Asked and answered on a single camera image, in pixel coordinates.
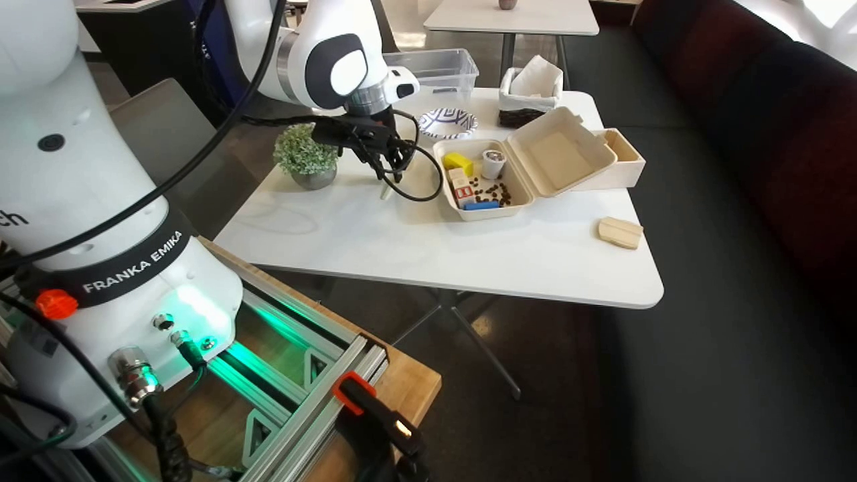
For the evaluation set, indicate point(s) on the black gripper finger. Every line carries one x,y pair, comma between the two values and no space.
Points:
396,157
376,163

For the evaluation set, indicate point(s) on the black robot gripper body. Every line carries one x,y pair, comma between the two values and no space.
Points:
359,132

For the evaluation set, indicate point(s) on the beige takeaway clamshell pack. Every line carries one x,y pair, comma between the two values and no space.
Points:
546,157

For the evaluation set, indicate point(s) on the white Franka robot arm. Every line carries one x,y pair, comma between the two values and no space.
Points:
84,211

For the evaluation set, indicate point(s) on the blue patterned paper bowl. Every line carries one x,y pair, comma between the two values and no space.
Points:
444,123

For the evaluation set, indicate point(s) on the yellow block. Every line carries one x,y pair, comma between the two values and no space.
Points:
458,162

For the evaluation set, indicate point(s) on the green round artificial plant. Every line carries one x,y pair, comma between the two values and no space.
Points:
304,158

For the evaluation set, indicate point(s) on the blue cylinder block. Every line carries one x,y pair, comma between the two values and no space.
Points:
481,205

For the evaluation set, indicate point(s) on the clear plastic storage bin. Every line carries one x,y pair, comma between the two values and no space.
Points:
440,70

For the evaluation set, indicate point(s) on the red white letter block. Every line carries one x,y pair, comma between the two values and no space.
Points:
483,193

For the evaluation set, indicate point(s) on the white small cup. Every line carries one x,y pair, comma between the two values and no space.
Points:
494,162

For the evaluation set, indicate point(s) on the white square container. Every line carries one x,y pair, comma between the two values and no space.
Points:
527,91

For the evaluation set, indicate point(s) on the white side table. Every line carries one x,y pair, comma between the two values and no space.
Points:
527,16

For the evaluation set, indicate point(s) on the beige wooden block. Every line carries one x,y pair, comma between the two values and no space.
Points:
620,232

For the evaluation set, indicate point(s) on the red black clamp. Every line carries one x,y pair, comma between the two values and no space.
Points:
384,440

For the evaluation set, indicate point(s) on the dark bench sofa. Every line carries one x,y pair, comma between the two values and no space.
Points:
744,367

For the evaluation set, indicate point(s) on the aluminium frame rail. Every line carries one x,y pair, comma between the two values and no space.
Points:
289,361

